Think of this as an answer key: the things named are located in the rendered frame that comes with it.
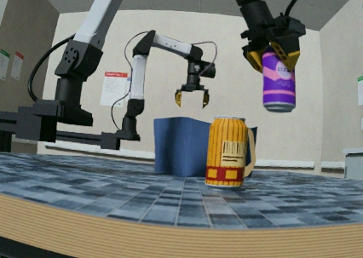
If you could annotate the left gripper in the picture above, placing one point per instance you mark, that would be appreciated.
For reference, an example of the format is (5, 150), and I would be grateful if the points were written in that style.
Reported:
(192, 78)

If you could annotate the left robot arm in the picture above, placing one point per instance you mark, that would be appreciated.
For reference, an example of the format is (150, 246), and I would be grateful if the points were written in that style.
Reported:
(136, 102)

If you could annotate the yellow striped drink can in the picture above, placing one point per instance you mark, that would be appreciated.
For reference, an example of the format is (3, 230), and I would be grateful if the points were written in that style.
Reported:
(225, 170)

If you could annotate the purple drink can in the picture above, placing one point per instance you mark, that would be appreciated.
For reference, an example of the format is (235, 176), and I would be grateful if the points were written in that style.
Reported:
(279, 83)

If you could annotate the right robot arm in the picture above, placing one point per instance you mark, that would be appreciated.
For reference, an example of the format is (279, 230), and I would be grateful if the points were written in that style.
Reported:
(83, 54)

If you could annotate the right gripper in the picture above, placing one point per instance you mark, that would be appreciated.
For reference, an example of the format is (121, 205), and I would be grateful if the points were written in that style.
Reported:
(285, 41)

